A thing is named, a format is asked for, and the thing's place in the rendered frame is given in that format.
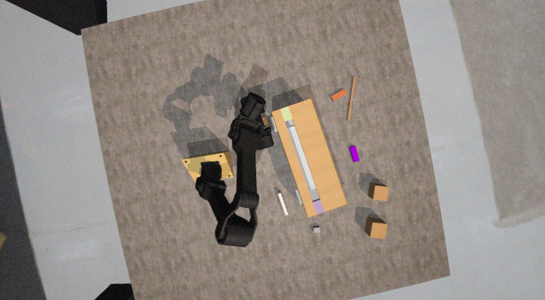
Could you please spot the small purple block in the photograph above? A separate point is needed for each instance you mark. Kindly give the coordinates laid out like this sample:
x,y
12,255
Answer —
x,y
354,154

